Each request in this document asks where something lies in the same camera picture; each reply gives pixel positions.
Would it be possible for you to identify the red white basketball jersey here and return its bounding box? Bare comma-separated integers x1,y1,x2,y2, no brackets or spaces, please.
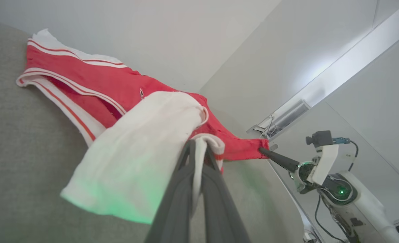
16,28,270,225

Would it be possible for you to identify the grey fabric sofa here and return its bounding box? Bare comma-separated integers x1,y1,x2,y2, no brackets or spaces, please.
0,20,304,243

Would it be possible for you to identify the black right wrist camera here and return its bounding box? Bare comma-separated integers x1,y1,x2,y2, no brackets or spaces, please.
306,130,334,148

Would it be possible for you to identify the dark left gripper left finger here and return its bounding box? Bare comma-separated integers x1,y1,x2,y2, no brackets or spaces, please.
145,139,197,243

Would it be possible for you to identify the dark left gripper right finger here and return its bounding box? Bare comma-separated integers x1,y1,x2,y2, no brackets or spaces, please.
201,145,251,243

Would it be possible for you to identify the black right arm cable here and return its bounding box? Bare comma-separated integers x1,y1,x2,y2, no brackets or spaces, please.
314,194,347,243

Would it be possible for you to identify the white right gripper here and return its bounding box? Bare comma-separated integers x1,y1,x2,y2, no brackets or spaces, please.
258,144,340,195

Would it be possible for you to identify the grey partition panel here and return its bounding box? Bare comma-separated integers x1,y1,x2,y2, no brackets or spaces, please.
267,101,399,243

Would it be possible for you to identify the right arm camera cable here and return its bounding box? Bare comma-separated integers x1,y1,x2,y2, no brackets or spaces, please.
333,137,359,172

